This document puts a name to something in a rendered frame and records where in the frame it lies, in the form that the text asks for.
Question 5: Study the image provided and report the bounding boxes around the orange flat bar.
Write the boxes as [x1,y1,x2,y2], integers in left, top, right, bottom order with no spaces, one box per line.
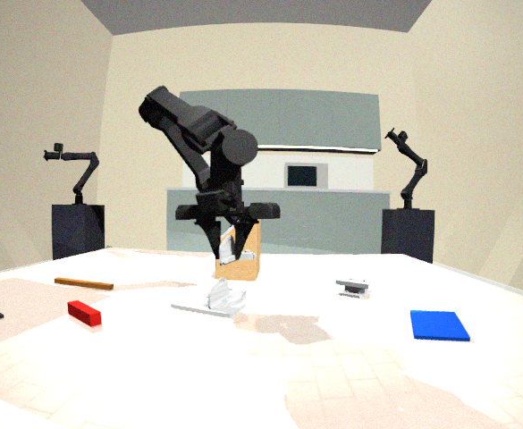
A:
[55,277,114,290]

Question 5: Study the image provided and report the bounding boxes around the blue flat rectangular plate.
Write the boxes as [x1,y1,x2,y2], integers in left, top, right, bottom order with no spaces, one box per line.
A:
[409,309,470,342]

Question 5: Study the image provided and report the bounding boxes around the red rectangular block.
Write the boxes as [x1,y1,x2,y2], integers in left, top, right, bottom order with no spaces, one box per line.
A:
[67,300,102,327]

